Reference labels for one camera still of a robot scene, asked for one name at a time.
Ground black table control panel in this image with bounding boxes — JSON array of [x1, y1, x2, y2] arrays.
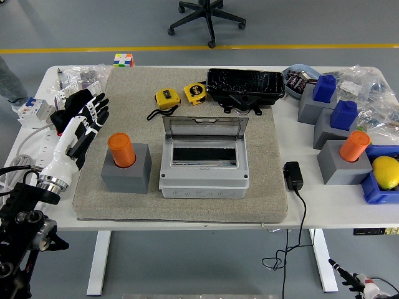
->
[[353, 227, 399, 236]]

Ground grey holder block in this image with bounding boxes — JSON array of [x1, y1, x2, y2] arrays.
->
[[100, 143, 153, 194], [297, 83, 339, 125], [312, 107, 359, 150], [317, 140, 373, 186]]

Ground colourful puzzle cube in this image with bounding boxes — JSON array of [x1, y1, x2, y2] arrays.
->
[[113, 53, 135, 68]]

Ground white blue circuit breaker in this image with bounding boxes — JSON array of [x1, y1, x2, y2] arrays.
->
[[17, 97, 56, 129]]

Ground white table leg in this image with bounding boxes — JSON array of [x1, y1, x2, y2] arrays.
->
[[308, 229, 340, 293], [86, 230, 112, 297]]

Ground yellow tape measure black strap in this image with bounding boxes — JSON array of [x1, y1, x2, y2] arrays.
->
[[147, 88, 181, 121]]

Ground black office chair base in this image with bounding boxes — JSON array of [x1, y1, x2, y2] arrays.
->
[[167, 0, 247, 49]]

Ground black cloth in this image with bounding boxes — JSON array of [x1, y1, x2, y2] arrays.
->
[[49, 89, 94, 136]]

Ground light blue bowl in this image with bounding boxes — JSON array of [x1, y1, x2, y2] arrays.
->
[[281, 64, 322, 100]]

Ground dark snack packets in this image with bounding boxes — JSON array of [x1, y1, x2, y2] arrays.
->
[[286, 70, 309, 93]]

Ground clear bags of small parts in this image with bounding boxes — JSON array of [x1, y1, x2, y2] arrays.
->
[[46, 64, 113, 103]]

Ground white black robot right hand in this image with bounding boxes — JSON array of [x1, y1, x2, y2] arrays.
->
[[329, 258, 393, 299]]

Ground blue storage bin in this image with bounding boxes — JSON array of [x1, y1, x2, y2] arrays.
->
[[360, 145, 399, 206]]

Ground orange cylindrical battery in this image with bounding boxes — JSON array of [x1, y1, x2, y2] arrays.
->
[[107, 133, 137, 168], [339, 130, 372, 163]]

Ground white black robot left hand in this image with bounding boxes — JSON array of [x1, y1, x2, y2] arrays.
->
[[40, 92, 110, 184]]

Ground yellow lemon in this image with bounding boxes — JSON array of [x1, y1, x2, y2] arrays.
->
[[372, 156, 399, 191]]

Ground grey enclosure cover clear lid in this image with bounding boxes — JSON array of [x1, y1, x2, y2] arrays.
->
[[158, 115, 250, 190]]

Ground black power adapter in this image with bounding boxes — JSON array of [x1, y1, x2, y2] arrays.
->
[[282, 161, 305, 191]]

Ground white power strip cable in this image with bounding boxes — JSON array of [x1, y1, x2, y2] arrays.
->
[[0, 123, 57, 203]]

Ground person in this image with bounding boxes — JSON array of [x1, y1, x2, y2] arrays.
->
[[0, 55, 29, 113]]

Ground black plastic housing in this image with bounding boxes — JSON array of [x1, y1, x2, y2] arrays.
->
[[205, 68, 286, 116]]

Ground grey-brown foam mat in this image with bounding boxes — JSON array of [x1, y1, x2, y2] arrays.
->
[[72, 67, 288, 224]]

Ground blue plastic bottle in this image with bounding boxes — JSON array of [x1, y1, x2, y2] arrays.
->
[[312, 74, 337, 103], [330, 99, 358, 131]]

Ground clear bags of components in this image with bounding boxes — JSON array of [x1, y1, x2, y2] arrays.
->
[[336, 64, 399, 146]]

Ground black adapter cord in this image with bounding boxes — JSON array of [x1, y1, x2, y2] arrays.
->
[[261, 188, 315, 299]]

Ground white purple small package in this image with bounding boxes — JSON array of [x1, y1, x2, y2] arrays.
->
[[54, 80, 104, 108]]

